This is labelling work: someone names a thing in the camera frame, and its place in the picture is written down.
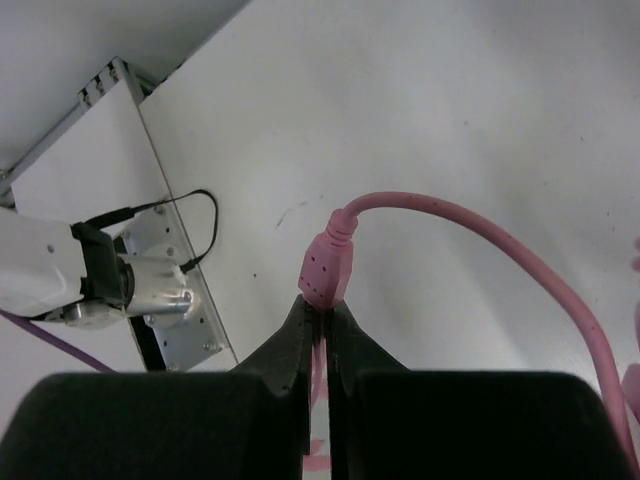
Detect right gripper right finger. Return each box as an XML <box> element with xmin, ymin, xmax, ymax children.
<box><xmin>323</xmin><ymin>306</ymin><xmax>631</xmax><ymax>479</ymax></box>

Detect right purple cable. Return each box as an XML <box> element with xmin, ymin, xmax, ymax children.
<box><xmin>0</xmin><ymin>308</ymin><xmax>119</xmax><ymax>375</ymax></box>

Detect white front cover board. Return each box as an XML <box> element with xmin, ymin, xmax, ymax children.
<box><xmin>12</xmin><ymin>82</ymin><xmax>169</xmax><ymax>371</ymax></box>

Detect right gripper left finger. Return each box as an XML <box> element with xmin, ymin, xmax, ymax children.
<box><xmin>1</xmin><ymin>298</ymin><xmax>313</xmax><ymax>479</ymax></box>

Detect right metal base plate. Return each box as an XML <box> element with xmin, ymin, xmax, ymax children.
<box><xmin>116</xmin><ymin>204</ymin><xmax>238</xmax><ymax>372</ymax></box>

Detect aluminium table frame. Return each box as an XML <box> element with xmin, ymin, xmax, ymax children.
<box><xmin>1</xmin><ymin>56</ymin><xmax>161</xmax><ymax>209</ymax></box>

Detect pink headphones with cable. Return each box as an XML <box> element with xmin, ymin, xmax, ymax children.
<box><xmin>299</xmin><ymin>192</ymin><xmax>639</xmax><ymax>457</ymax></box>

